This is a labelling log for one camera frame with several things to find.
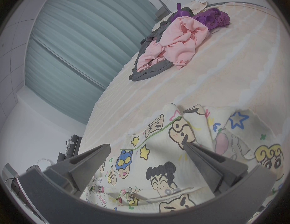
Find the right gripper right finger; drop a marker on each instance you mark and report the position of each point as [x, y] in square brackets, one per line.
[205, 167]

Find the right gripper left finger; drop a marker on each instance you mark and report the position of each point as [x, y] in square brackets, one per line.
[85, 167]

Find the white printed pyjama top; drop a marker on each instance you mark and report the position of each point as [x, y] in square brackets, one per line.
[159, 153]

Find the bed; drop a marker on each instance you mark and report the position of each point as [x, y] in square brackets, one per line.
[217, 78]

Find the black garment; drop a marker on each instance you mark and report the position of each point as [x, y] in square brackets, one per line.
[145, 74]

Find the blue-green curtain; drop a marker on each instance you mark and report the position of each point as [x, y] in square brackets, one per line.
[84, 43]

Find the pink garment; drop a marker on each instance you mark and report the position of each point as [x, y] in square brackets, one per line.
[180, 41]

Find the purple garment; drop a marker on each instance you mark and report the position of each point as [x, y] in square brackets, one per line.
[217, 17]

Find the cream pillow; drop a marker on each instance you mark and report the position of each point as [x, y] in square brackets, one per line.
[198, 6]

